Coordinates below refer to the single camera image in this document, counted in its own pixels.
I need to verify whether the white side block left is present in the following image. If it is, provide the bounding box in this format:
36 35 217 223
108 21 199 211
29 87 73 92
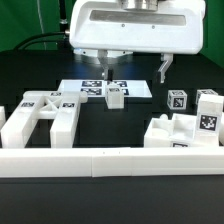
0 106 6 130

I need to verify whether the white obstacle fence bar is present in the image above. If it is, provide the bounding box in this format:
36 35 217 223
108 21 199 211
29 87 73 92
0 147 224 178

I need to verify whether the white chair seat part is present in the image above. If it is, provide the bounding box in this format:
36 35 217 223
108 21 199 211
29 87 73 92
143 113 224 149

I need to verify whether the white tag sheet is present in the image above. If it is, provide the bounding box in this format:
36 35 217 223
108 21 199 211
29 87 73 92
58 79 152 98

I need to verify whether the white chair back frame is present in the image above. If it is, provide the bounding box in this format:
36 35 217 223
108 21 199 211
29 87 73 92
1 91 88 148

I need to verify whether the black base cable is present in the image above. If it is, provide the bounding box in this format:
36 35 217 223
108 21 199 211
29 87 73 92
13 29 73 51

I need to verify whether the small white tagged block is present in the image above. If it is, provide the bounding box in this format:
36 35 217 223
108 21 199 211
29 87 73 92
105 85 124 109

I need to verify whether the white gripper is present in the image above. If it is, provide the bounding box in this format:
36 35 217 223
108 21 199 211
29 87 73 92
69 0 206 83

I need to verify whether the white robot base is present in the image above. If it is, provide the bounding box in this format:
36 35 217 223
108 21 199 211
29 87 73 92
73 48 133 64

